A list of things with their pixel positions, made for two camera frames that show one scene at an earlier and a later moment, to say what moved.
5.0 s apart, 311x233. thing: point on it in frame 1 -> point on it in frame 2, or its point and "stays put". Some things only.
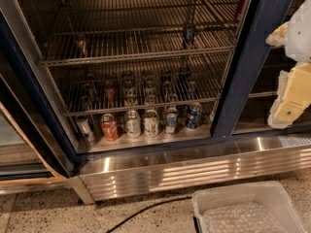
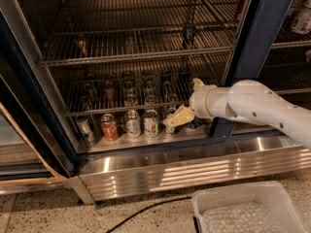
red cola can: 109,126 stays put
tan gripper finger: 278,37 -> 181,116
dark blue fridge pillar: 268,7 stays put
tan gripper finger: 293,95 -> 197,83
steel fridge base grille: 109,178 stays put
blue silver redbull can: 189,36 stays put
